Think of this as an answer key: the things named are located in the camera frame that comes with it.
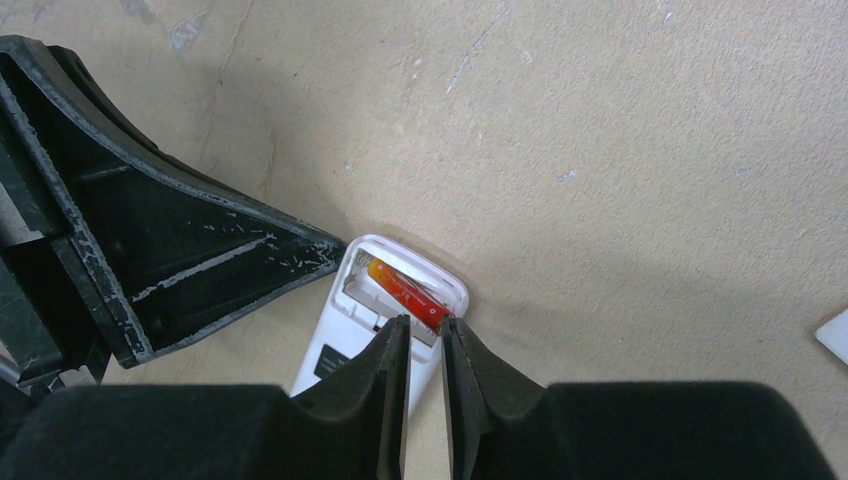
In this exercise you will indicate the red orange AAA battery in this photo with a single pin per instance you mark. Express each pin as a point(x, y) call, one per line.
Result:
point(408, 294)

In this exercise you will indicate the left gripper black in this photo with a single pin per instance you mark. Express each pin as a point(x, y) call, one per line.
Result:
point(108, 251)

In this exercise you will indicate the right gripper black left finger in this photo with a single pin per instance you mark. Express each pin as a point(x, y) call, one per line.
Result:
point(351, 425)

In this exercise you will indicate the white remote control red face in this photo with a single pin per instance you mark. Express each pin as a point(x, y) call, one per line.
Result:
point(357, 308)

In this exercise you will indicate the white battery cover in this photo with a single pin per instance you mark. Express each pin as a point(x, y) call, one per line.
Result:
point(832, 335)

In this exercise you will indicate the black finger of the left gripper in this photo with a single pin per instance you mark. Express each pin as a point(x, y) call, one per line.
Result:
point(74, 68)

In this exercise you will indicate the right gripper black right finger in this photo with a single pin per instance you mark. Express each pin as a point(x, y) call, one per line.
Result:
point(503, 425)

